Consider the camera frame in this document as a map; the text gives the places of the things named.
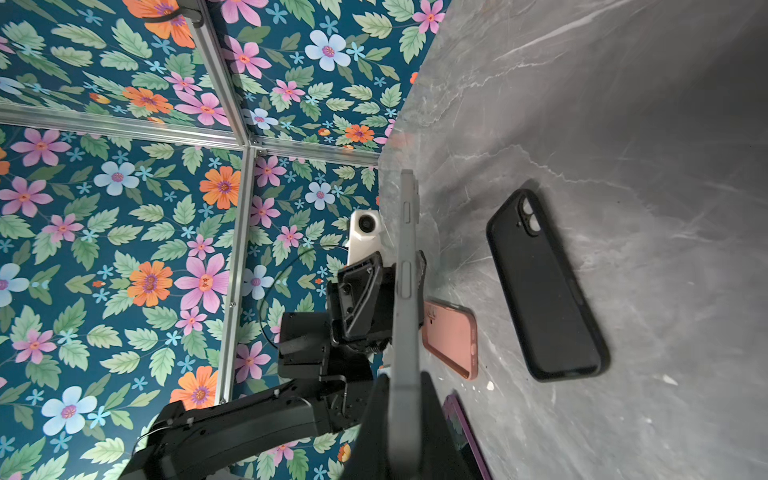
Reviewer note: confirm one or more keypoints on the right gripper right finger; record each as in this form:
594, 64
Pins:
440, 459

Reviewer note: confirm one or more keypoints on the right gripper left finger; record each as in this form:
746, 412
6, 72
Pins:
370, 457

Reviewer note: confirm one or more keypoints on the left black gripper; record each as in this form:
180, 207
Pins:
325, 356

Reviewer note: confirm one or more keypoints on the silver-edged black phone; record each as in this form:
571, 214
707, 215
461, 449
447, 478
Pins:
404, 409

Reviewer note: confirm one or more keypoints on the black phone case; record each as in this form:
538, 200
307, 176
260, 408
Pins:
557, 332

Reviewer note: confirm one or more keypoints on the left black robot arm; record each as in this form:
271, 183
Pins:
188, 443

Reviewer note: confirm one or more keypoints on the purple-edged phone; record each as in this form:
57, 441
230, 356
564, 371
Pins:
464, 439

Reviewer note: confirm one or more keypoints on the pink phone case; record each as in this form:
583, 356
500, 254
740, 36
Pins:
449, 333

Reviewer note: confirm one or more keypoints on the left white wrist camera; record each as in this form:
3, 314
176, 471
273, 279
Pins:
364, 235

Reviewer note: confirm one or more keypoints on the aluminium frame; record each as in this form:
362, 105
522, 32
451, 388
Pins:
164, 191

